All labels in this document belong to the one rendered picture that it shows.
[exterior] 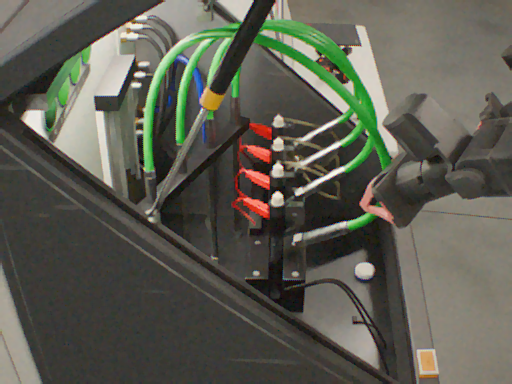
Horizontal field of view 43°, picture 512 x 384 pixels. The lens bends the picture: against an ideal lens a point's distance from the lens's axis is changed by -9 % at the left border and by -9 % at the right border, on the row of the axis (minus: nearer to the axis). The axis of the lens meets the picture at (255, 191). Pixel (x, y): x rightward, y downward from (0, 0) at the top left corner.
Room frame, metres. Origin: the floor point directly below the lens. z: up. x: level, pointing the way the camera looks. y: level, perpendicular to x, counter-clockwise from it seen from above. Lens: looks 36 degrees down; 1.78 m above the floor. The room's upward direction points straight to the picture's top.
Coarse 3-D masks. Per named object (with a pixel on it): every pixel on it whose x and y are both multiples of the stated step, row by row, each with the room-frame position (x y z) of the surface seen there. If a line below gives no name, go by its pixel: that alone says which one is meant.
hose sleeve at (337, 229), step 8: (336, 224) 0.77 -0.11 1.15; (344, 224) 0.76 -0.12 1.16; (304, 232) 0.80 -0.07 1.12; (312, 232) 0.78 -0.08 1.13; (320, 232) 0.78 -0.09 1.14; (328, 232) 0.77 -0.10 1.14; (336, 232) 0.76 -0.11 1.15; (344, 232) 0.76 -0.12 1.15; (304, 240) 0.78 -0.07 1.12; (312, 240) 0.78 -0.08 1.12; (320, 240) 0.77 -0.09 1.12
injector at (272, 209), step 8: (272, 208) 0.88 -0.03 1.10; (280, 208) 0.88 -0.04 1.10; (272, 216) 0.88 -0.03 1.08; (280, 216) 0.88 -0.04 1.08; (272, 224) 0.88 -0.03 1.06; (280, 224) 0.88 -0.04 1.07; (296, 224) 0.90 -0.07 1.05; (272, 232) 0.88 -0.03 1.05; (280, 232) 0.88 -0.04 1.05; (288, 232) 0.89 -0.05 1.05; (272, 240) 0.89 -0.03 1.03; (280, 240) 0.89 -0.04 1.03; (272, 248) 0.89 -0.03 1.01; (280, 248) 0.89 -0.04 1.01; (272, 256) 0.89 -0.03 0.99; (280, 256) 0.89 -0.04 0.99; (272, 264) 0.89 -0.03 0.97; (280, 264) 0.89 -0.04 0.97; (272, 272) 0.89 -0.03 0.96; (280, 272) 0.89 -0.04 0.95; (272, 280) 0.89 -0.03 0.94; (280, 280) 0.89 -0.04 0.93; (272, 288) 0.89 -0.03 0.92; (272, 296) 0.89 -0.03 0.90
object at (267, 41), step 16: (208, 32) 0.85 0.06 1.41; (224, 32) 0.84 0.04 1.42; (176, 48) 0.87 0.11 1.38; (272, 48) 0.81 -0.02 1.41; (288, 48) 0.80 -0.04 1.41; (160, 64) 0.88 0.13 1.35; (304, 64) 0.79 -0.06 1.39; (160, 80) 0.88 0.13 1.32; (336, 80) 0.78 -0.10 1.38; (352, 96) 0.77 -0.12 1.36; (144, 128) 0.90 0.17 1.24; (368, 128) 0.75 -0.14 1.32; (144, 144) 0.90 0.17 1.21; (384, 144) 0.75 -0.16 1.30; (384, 160) 0.74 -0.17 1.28; (352, 224) 0.76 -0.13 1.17
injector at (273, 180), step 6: (270, 174) 0.97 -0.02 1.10; (270, 180) 0.97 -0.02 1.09; (276, 180) 0.96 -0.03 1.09; (282, 180) 0.96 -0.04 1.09; (270, 186) 0.97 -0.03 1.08; (276, 186) 0.96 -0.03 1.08; (282, 186) 0.96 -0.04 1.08; (270, 192) 0.97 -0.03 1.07; (282, 192) 0.96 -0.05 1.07; (288, 198) 0.97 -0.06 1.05; (294, 198) 0.97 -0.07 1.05
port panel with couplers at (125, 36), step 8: (144, 16) 1.19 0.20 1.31; (128, 24) 1.15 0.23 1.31; (136, 24) 1.15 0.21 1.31; (120, 32) 1.10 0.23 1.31; (128, 32) 1.16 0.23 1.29; (120, 40) 1.10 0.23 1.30; (128, 40) 1.10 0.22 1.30; (136, 40) 1.10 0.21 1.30; (120, 48) 1.09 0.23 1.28; (128, 48) 1.15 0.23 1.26; (136, 64) 1.19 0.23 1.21; (144, 64) 1.19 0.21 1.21; (136, 72) 1.20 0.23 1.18; (136, 80) 1.20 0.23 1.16; (136, 88) 1.10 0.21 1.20; (136, 96) 1.19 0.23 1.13; (136, 104) 1.18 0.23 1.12; (136, 112) 1.18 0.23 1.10; (144, 112) 1.19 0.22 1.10; (136, 120) 1.14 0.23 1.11; (136, 128) 1.17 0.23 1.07; (136, 136) 1.10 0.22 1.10
